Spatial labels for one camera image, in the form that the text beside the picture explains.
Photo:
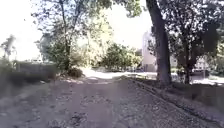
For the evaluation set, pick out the green bush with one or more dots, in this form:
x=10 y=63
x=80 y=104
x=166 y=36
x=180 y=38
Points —
x=119 y=57

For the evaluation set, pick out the pale road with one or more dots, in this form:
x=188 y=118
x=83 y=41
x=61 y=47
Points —
x=110 y=74

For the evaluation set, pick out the pale building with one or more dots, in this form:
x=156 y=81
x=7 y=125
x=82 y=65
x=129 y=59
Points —
x=148 y=53

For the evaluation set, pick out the grey brown paved path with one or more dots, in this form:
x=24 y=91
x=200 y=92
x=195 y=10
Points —
x=100 y=106

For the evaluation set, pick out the thick dark tree trunk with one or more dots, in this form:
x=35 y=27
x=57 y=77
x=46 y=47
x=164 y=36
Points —
x=162 y=50

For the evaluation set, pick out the thin-trunked tree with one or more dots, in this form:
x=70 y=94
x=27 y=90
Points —
x=66 y=36

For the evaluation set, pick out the dark kerb strip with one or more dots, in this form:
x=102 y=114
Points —
x=173 y=100

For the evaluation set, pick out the small dark tree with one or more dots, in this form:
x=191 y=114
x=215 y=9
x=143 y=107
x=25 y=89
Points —
x=188 y=43

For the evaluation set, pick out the tall dry grass verge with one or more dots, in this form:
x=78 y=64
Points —
x=23 y=71

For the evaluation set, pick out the grass strip with leaves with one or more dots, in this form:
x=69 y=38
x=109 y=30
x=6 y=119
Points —
x=203 y=95

